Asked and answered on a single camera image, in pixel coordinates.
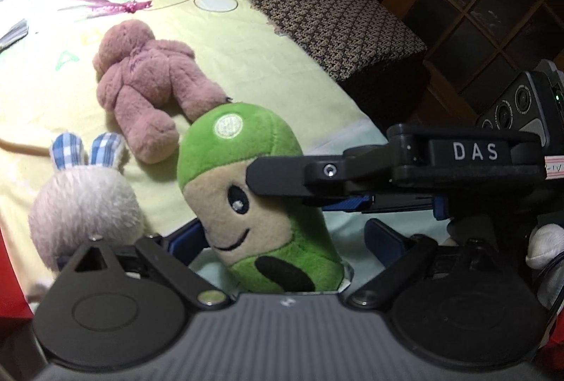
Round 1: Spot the person's right hand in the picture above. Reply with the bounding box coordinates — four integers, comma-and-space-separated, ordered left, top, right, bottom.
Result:
526, 223, 564, 270

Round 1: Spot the tan strap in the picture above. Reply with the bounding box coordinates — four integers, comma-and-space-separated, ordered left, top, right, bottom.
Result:
0, 138, 50, 158

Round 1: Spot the red bag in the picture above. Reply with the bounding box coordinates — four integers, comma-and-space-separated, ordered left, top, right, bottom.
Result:
0, 226, 38, 364

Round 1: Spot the handwritten notebook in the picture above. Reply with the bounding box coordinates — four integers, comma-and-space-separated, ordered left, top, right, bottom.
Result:
0, 19, 29, 51

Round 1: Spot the white rabbit plush toy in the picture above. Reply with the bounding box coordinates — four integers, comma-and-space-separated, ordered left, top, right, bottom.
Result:
29, 132, 146, 276

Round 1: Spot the wooden glass cabinet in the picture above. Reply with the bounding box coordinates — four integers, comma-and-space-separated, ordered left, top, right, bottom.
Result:
361, 0, 564, 126

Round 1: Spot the green plush toy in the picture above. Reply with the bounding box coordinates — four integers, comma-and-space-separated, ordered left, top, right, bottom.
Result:
176, 102, 345, 294

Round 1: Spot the patterned brown seat cushion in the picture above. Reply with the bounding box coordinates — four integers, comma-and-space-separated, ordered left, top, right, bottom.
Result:
227, 0, 430, 117

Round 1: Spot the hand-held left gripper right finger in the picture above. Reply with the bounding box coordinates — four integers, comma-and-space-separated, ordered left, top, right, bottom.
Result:
344, 218, 494, 311

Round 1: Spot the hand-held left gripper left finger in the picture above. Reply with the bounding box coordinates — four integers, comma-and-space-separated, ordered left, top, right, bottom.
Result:
57, 219, 232, 311

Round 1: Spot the printed cartoon blanket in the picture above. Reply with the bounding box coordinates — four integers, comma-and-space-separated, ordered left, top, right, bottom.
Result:
0, 0, 454, 294

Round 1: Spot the pink bear plush toy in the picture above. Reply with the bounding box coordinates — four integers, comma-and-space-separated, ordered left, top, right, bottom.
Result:
92, 20, 230, 164

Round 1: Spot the pink ribbon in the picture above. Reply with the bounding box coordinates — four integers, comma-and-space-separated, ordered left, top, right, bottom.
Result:
59, 0, 153, 18

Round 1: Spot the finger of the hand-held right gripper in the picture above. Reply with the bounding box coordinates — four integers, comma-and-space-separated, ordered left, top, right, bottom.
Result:
246, 142, 397, 201
324, 194, 435, 216

